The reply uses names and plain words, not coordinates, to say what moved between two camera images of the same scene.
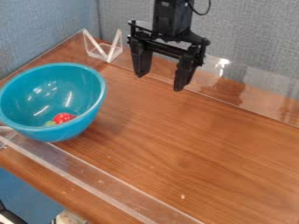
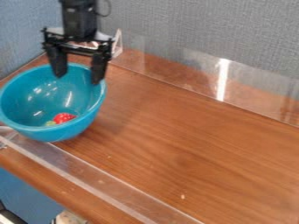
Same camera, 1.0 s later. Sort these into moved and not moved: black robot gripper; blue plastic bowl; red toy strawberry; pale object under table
Moved: black robot gripper
Not moved: red toy strawberry; blue plastic bowl; pale object under table
